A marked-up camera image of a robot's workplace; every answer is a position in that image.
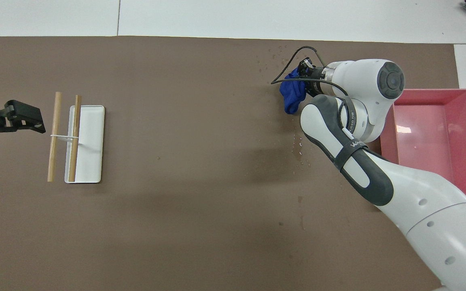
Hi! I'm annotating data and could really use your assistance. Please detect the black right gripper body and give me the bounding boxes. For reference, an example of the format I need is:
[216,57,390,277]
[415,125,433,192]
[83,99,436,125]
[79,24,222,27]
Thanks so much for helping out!
[298,58,326,97]

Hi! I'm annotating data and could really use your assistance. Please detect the blue towel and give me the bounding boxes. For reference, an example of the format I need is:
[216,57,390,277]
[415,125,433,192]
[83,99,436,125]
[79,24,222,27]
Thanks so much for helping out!
[280,67,308,115]

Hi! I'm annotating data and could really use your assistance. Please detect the spilled water drops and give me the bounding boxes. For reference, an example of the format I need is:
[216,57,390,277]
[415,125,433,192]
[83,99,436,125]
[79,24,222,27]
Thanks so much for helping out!
[257,44,314,231]

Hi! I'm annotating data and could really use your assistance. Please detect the white rack with wooden rods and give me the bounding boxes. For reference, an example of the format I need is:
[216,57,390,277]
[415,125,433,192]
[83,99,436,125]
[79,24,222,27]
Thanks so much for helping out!
[47,91,105,184]

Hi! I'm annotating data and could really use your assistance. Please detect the pink plastic bin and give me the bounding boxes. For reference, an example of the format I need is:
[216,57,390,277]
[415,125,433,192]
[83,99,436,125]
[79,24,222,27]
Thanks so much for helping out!
[380,89,466,200]

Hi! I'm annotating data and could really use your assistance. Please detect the brown table mat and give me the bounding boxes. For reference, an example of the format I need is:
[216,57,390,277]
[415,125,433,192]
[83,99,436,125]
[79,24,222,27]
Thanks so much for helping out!
[0,36,460,291]

